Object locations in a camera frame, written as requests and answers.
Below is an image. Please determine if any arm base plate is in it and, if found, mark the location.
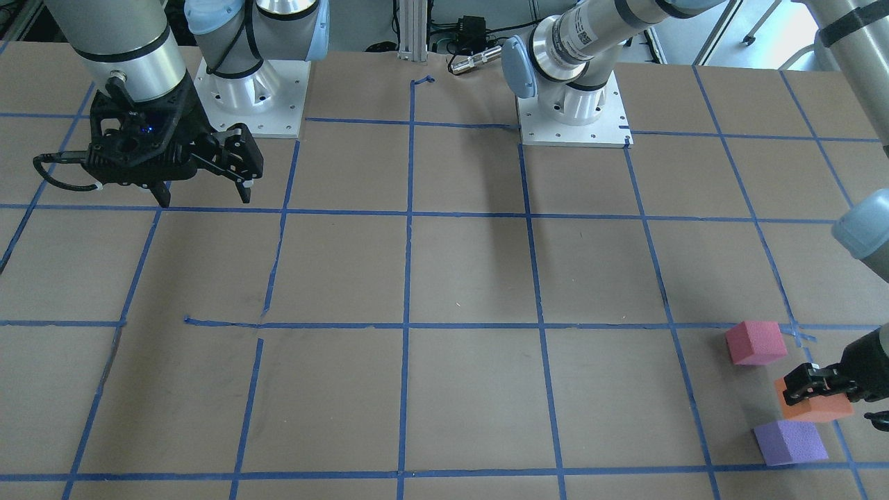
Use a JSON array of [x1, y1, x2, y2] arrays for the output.
[[194, 60, 312, 139], [517, 73, 634, 149]]

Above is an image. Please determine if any aluminium frame post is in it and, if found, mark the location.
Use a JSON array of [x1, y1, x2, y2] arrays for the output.
[[396, 0, 429, 64]]

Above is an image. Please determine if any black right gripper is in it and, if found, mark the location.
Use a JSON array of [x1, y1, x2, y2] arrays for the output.
[[82, 71, 264, 208]]

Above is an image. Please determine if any pink foam block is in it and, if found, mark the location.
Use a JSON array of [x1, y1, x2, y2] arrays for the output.
[[725, 321, 788, 366]]

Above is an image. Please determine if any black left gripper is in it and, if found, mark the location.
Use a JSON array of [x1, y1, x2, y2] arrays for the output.
[[782, 326, 889, 431]]

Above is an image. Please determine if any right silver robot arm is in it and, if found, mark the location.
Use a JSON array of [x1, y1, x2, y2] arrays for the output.
[[33, 1, 330, 208]]

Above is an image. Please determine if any orange foam block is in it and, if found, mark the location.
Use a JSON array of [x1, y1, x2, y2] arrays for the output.
[[774, 378, 855, 423]]

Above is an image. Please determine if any purple foam block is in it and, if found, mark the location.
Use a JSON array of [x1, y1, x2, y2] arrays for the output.
[[753, 420, 829, 467]]

